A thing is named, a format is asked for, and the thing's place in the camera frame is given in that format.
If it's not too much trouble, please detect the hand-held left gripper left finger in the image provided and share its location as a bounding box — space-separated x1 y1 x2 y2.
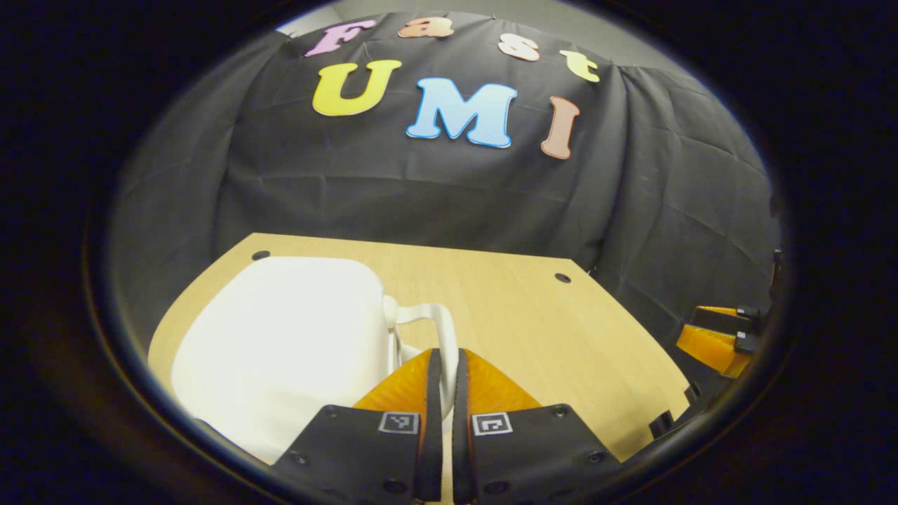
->
272 348 445 503

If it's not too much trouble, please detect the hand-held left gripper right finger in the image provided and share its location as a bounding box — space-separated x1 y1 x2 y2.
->
452 348 623 505

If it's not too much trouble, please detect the white suitcase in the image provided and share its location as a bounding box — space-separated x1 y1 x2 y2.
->
170 255 461 465

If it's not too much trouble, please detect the black backdrop cloth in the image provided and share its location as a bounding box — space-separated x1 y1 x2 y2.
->
105 11 783 351

